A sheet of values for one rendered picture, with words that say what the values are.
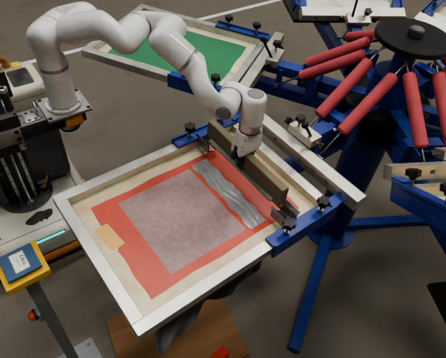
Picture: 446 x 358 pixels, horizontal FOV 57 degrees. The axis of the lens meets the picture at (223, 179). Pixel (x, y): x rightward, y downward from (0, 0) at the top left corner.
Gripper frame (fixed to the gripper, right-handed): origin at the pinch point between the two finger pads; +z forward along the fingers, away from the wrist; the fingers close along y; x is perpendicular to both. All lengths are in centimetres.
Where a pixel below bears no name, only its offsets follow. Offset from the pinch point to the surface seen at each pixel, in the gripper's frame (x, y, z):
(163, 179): -17.3, 22.7, 12.1
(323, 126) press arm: 0.5, -41.7, 2.8
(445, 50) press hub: 14, -86, -26
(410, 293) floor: 60, -91, 106
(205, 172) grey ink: -11.1, 8.1, 11.5
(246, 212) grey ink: 12.1, 7.3, 11.2
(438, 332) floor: 83, -84, 106
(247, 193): 5.5, 1.1, 11.7
